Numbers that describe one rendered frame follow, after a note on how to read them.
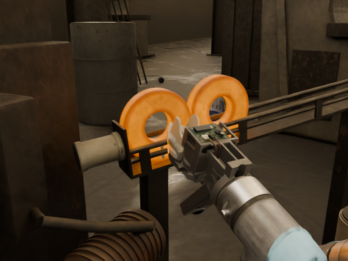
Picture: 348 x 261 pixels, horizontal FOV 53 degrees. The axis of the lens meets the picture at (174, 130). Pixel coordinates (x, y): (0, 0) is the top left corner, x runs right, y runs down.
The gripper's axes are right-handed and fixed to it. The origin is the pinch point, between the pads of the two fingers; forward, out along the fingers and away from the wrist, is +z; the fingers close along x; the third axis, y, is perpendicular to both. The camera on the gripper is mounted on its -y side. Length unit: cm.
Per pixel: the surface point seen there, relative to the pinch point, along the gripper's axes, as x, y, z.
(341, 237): -31.6, -17.8, -23.4
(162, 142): 0.6, -4.7, 2.6
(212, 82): -12.5, 5.2, 7.8
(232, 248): -50, -81, 18
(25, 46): 23.1, 9.3, 21.3
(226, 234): -54, -84, 27
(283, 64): -173, -60, 135
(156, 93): 1.0, 4.0, 7.5
